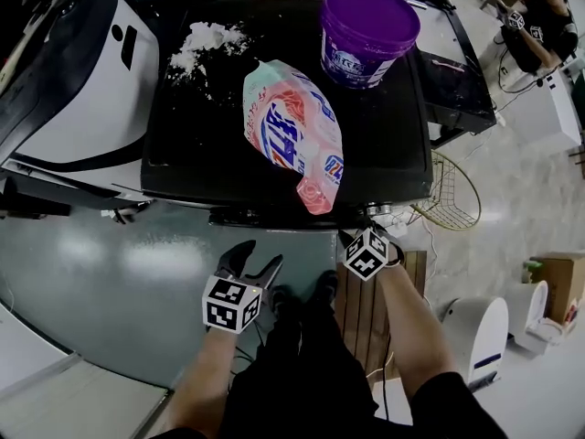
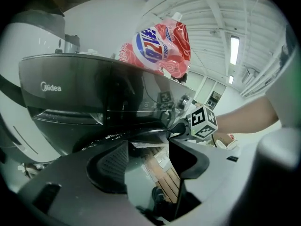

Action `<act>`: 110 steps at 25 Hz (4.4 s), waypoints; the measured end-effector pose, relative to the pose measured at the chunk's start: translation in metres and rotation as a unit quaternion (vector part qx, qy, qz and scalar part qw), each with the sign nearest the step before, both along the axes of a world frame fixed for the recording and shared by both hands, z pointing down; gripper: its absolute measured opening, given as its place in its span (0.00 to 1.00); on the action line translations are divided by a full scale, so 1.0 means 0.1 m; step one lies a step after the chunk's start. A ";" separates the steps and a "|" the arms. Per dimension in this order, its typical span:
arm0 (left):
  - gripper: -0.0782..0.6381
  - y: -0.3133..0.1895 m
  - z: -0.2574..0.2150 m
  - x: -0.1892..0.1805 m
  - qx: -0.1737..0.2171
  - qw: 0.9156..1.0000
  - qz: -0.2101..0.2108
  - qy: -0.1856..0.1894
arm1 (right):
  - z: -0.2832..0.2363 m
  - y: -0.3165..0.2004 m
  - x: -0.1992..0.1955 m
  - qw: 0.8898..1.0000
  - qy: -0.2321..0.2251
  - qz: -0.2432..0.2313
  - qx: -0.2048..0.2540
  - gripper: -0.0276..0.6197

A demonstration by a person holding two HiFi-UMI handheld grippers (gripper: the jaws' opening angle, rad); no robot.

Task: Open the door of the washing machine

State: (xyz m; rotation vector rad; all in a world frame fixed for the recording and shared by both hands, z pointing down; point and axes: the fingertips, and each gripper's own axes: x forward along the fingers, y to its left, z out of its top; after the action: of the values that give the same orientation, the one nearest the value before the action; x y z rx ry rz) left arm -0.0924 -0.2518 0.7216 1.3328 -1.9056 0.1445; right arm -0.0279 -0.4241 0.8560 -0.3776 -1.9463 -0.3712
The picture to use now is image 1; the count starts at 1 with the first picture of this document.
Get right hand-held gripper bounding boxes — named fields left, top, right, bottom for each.
left=336, top=226, right=407, bottom=284

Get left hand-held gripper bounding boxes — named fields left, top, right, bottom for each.
left=200, top=239, right=285, bottom=337

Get person's right forearm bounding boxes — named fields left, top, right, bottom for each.
left=378, top=262, right=459, bottom=400

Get person's left forearm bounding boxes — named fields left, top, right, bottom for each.
left=162, top=327, right=239, bottom=434

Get person's left black shoe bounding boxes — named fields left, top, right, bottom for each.
left=269, top=285, right=299, bottom=320

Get person's black shoe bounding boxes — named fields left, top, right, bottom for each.
left=314, top=269, right=341, bottom=306
left=269, top=285, right=299, bottom=320

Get person's right black shoe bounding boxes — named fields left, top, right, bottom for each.
left=314, top=269, right=341, bottom=306

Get white power strip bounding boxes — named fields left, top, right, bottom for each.
left=388, top=217, right=411, bottom=241

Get wooden slatted mat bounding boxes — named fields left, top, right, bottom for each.
left=335, top=249, right=429, bottom=384

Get pink detergent bag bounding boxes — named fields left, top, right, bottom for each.
left=241, top=59, right=346, bottom=217

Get person's black clothing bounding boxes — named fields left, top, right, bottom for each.
left=150, top=290, right=509, bottom=439

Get round white appliance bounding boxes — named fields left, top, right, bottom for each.
left=444, top=295, right=510, bottom=393

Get black sink table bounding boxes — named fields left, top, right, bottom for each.
left=401, top=0, right=499, bottom=148

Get green bottle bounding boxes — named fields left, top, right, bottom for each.
left=522, top=260, right=544, bottom=285

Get slim toothbrush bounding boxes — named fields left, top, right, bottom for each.
left=431, top=59, right=468, bottom=73

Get purple plastic bucket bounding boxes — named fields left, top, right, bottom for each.
left=318, top=0, right=422, bottom=91

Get white toilet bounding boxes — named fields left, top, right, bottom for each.
left=504, top=280, right=578, bottom=361

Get white cabinet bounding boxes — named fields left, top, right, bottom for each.
left=493, top=65, right=584, bottom=155

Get white flat panel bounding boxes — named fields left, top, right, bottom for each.
left=0, top=298, right=171, bottom=439

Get large cardboard box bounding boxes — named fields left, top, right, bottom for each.
left=529, top=251, right=585, bottom=327

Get white powder pile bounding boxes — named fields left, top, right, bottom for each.
left=168, top=21, right=253, bottom=102

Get white and black appliance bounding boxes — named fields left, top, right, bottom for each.
left=0, top=0, right=162, bottom=219

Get white power cable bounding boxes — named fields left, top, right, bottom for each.
left=409, top=207, right=441, bottom=302

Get gold wire basket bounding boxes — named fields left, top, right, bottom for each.
left=408, top=149, right=483, bottom=232

